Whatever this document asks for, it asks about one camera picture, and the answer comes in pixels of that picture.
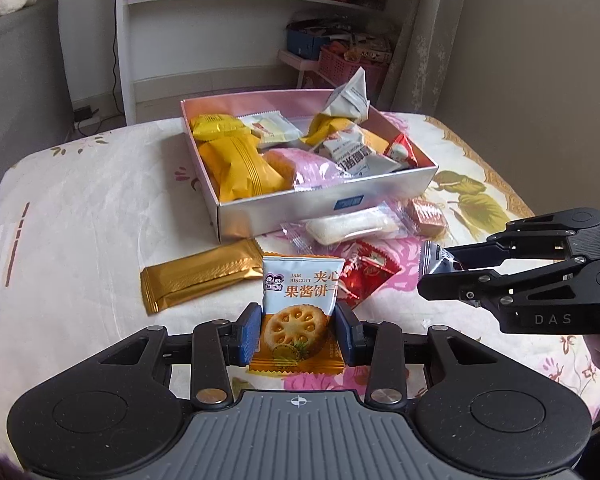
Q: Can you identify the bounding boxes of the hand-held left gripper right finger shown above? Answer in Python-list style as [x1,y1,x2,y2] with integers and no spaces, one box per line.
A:
[334,303,501,409]

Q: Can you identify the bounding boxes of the white bookshelf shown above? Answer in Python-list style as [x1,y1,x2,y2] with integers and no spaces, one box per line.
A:
[115,0,421,126]

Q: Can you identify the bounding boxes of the orange white biscuit packet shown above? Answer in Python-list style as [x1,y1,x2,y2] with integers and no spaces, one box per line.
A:
[247,255,346,375]

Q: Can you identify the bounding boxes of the blue cardboard box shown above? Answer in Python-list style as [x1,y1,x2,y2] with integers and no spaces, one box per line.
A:
[286,27,331,58]

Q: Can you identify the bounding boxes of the black cable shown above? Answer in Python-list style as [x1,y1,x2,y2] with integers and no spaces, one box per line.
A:
[110,25,124,116]

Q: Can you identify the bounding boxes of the grey sofa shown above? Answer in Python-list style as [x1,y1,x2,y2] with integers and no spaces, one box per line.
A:
[0,0,76,241]

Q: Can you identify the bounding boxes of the small brown red candy packet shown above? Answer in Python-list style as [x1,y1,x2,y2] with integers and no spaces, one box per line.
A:
[405,197,448,238]

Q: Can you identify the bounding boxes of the floral table cloth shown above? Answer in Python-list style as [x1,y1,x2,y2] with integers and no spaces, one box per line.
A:
[0,110,600,461]

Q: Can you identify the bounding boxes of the pink cardboard box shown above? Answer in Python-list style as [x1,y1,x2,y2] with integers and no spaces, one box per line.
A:
[180,87,439,242]

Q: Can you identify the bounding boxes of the large pink plastic basket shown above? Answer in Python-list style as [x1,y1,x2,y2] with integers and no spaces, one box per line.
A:
[317,46,391,93]

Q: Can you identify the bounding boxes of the white black snack packet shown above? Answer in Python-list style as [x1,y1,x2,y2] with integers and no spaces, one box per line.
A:
[322,127,403,177]

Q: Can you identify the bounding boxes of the clear rice cracker packet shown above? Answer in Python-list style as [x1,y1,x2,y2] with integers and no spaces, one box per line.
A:
[281,199,416,256]

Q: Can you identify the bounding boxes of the white green snack packet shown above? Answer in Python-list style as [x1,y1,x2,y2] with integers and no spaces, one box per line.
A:
[237,111,305,147]

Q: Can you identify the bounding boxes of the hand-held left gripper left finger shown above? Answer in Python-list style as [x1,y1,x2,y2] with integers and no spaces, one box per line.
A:
[100,302,262,411]

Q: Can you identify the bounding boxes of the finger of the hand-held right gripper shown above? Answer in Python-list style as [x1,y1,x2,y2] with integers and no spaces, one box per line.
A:
[416,255,600,311]
[442,210,581,267]

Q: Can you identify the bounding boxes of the yellow snack packet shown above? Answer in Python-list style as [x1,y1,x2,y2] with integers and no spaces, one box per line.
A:
[300,114,396,155]
[198,137,298,203]
[189,114,253,141]

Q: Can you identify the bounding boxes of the small silver packet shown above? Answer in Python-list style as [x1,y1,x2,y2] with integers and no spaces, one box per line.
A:
[419,240,458,277]

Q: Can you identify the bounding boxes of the beige patterned curtain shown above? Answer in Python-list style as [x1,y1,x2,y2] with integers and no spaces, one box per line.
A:
[377,0,473,116]

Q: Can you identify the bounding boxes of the small red white snack packet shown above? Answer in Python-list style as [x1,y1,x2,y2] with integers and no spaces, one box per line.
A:
[382,134,418,170]

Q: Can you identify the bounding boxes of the gold snack packet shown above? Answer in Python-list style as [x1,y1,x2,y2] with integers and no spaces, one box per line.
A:
[140,239,265,316]

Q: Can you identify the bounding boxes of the pink low rack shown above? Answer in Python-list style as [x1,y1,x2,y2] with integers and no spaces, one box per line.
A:
[278,50,321,73]

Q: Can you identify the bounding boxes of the pink snack packet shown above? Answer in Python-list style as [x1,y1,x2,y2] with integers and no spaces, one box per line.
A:
[262,147,353,193]

